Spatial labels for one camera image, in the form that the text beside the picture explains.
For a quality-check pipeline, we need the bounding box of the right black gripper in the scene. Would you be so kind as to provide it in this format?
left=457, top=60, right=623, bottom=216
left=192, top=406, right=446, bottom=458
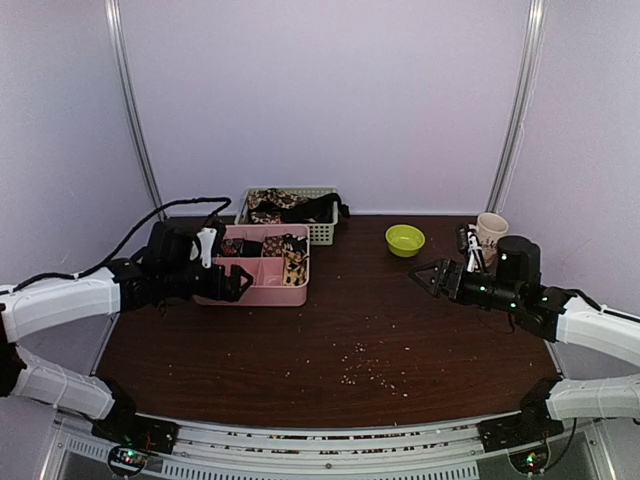
left=408, top=259, right=522, bottom=314

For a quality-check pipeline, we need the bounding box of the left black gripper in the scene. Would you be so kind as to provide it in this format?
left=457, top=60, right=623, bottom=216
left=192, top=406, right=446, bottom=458
left=160, top=263, right=252, bottom=302

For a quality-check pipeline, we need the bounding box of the floral paisley tie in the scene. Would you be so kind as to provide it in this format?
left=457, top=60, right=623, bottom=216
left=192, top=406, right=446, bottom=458
left=247, top=188, right=309, bottom=224

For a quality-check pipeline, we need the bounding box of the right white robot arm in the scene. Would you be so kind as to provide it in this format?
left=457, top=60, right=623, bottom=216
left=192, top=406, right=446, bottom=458
left=409, top=235, right=639, bottom=442

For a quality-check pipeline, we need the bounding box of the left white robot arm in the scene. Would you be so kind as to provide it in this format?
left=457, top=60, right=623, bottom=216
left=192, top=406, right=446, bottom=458
left=1, top=222, right=253, bottom=444

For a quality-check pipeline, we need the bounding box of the pink divided organizer box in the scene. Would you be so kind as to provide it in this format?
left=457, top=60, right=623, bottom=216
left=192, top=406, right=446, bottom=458
left=194, top=224, right=310, bottom=307

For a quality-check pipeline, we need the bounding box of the dark red patterned rolled tie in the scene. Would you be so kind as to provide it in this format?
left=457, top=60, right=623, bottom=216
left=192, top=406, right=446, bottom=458
left=220, top=238, right=263, bottom=258

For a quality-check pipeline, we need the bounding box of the lime green bowl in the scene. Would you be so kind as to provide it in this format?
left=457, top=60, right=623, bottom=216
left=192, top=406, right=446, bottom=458
left=385, top=224, right=426, bottom=258

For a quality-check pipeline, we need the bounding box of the brown dotted rolled tie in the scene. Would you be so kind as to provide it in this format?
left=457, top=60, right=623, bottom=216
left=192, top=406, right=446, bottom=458
left=261, top=235, right=284, bottom=258

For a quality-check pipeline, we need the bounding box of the leopard print rolled tie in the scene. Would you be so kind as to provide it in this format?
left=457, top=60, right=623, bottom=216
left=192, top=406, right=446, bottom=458
left=282, top=250, right=309, bottom=287

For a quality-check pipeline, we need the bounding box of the black floral rolled tie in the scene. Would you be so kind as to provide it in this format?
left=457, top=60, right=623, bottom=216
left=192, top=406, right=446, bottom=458
left=282, top=233, right=308, bottom=256

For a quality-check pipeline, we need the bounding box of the white printed mug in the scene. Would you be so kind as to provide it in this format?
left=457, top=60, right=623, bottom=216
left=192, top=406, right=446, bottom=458
left=476, top=212, right=509, bottom=265

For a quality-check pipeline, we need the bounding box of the green perforated plastic basket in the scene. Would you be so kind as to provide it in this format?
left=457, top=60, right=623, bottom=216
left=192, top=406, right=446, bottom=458
left=235, top=187, right=351, bottom=246

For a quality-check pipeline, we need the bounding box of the black tie in basket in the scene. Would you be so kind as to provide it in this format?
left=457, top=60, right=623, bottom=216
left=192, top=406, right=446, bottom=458
left=281, top=193, right=351, bottom=224

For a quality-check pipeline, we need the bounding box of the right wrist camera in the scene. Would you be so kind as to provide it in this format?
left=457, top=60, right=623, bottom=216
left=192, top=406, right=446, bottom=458
left=455, top=223, right=489, bottom=274

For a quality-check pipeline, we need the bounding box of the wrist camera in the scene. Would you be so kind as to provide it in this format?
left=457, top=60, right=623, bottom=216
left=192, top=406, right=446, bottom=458
left=189, top=227, right=218, bottom=269
left=455, top=223, right=489, bottom=274

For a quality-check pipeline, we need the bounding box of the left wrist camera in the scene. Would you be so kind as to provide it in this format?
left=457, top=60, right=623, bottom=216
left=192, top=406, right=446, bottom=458
left=189, top=227, right=218, bottom=269

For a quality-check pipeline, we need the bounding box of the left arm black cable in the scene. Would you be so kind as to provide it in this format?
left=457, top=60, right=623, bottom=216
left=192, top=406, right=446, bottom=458
left=9, top=195, right=232, bottom=296

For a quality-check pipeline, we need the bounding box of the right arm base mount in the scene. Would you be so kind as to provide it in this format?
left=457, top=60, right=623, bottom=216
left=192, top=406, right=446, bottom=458
left=477, top=412, right=564, bottom=453

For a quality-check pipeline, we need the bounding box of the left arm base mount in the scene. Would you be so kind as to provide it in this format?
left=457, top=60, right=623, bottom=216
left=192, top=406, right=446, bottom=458
left=91, top=415, right=179, bottom=454

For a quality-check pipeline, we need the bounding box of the front aluminium rail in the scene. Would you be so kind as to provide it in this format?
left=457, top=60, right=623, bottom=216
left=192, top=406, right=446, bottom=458
left=36, top=416, right=617, bottom=479

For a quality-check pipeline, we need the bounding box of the right aluminium frame post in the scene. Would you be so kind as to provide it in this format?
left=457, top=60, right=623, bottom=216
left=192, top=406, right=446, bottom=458
left=486, top=0, right=547, bottom=213

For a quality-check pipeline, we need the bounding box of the aluminium frame post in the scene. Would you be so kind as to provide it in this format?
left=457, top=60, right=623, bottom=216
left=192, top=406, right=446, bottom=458
left=486, top=0, right=547, bottom=213
left=104, top=0, right=162, bottom=207

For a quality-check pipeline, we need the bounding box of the left aluminium frame post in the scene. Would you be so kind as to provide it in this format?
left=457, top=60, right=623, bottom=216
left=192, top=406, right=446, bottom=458
left=104, top=0, right=162, bottom=207

